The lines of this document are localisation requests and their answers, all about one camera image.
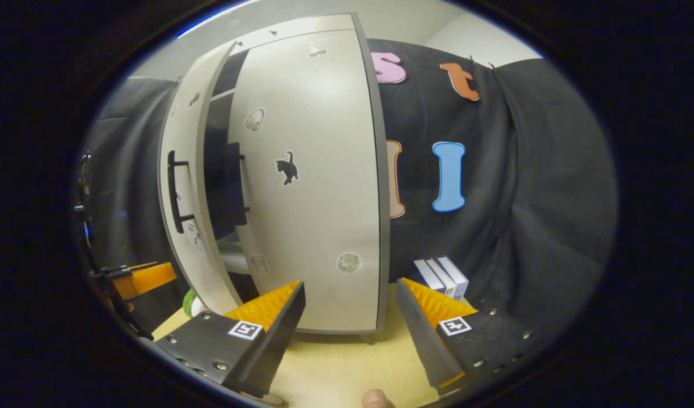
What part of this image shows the green and white round object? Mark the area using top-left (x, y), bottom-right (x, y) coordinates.
top-left (183, 288), bottom-right (209, 318)

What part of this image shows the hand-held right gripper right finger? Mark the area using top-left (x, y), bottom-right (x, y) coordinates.
top-left (395, 278), bottom-right (546, 396)

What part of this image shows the black door handle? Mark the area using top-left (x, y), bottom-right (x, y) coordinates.
top-left (221, 142), bottom-right (250, 227)
top-left (167, 150), bottom-right (196, 234)

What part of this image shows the white and grey cabinet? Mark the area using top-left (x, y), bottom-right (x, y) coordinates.
top-left (157, 12), bottom-right (392, 344)

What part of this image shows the black backdrop cloth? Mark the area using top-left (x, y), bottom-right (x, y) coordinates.
top-left (370, 39), bottom-right (618, 335)
top-left (81, 76), bottom-right (192, 335)

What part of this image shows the black right door handle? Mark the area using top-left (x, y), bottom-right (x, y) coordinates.
top-left (221, 142), bottom-right (250, 227)

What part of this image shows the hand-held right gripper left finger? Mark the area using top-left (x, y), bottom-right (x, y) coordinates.
top-left (154, 282), bottom-right (307, 398)

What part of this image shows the black left door handle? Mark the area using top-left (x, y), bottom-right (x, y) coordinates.
top-left (167, 150), bottom-right (196, 234)

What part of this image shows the white spine book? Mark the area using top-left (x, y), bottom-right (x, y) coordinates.
top-left (426, 258), bottom-right (459, 300)

